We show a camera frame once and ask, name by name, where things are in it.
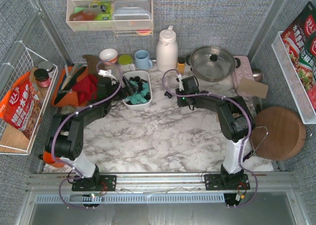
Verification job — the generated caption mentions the teal capsule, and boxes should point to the teal capsule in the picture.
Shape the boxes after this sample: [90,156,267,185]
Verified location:
[130,98,139,105]
[140,98,148,104]
[142,83,150,90]
[135,93,143,100]
[129,80,138,86]
[126,95,134,101]

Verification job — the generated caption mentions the white storage basket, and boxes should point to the white storage basket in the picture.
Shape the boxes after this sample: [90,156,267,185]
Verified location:
[123,71,153,110]

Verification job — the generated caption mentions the red cloth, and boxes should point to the red cloth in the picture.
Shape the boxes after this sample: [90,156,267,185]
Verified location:
[72,74,98,105]

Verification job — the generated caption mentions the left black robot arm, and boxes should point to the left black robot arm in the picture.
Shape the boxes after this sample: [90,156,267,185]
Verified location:
[45,77,130,179]

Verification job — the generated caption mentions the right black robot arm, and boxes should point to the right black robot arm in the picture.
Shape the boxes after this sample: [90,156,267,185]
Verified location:
[176,76,255,174]

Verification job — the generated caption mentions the white mesh basket right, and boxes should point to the white mesh basket right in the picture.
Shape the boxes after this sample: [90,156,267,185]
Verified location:
[271,31,316,125]

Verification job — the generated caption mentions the brown cloth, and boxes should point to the brown cloth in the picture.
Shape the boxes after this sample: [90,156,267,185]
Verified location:
[82,54,101,76]

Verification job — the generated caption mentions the yellow spice jar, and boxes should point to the yellow spice jar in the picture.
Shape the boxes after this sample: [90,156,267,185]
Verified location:
[177,57,186,75]

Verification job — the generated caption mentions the green lid sugar jar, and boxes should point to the green lid sugar jar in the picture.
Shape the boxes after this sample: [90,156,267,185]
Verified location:
[118,54,136,73]

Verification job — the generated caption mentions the orange striped white bowl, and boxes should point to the orange striped white bowl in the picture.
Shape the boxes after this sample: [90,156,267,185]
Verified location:
[99,48,118,64]

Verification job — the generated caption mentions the steel pot with lid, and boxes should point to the steel pot with lid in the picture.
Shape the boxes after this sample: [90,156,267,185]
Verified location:
[185,46,241,82]

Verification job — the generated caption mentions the light blue mug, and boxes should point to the light blue mug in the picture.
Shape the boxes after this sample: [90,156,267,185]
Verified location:
[134,50,153,70]

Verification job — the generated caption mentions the orange tray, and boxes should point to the orange tray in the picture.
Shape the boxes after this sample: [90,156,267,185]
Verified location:
[50,65,89,108]

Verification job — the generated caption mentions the black kitchen knife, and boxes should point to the black kitchen knife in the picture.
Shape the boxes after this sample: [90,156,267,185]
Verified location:
[53,66,87,105]

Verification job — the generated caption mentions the white thermos jug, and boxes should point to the white thermos jug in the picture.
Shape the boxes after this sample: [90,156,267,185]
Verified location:
[156,25,178,73]

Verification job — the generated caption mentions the cardboard piece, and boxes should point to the cardboard piece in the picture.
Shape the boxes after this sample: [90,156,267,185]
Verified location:
[237,77,269,99]

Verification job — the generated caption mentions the pink tray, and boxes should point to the pink tray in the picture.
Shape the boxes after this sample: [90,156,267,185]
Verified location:
[232,56,254,97]

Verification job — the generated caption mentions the steel lid jar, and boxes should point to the steel lid jar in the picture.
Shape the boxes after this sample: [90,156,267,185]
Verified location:
[38,61,54,73]

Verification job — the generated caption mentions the red lid jar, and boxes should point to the red lid jar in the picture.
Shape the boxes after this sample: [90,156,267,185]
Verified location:
[34,69,51,88]

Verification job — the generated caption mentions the clear plastic food containers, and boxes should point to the clear plastic food containers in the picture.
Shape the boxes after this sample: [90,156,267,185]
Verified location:
[112,0,152,30]

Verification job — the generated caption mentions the green label bottle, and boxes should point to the green label bottle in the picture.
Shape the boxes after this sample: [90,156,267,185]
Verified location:
[88,1,113,21]

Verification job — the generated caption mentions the orange seasoning packet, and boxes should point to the orange seasoning packet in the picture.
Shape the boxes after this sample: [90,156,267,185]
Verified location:
[0,72,41,139]

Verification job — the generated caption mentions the orange cup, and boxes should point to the orange cup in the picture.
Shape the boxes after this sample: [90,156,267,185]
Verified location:
[42,151,65,168]

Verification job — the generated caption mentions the round wooden board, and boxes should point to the round wooden board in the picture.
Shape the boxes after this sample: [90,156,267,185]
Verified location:
[254,107,306,161]

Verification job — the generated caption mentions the white handle knife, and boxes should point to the white handle knife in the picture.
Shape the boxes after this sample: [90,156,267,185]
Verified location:
[61,66,76,90]

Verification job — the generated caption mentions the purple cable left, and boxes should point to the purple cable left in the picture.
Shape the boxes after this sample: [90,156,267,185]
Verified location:
[50,61,123,208]

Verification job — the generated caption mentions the purple cable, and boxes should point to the purple cable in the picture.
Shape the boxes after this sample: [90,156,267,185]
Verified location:
[50,61,123,208]
[162,69,259,208]

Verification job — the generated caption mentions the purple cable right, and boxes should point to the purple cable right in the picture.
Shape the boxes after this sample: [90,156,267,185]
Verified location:
[162,69,259,208]

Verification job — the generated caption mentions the clear wall shelf bin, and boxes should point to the clear wall shelf bin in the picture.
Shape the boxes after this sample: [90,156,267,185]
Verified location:
[66,0,154,35]

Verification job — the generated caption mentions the white wire basket left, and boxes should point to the white wire basket left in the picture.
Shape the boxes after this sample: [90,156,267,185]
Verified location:
[0,41,58,155]

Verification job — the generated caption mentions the wire hanger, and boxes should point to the wire hanger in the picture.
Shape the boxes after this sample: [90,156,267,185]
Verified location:
[250,126,269,157]

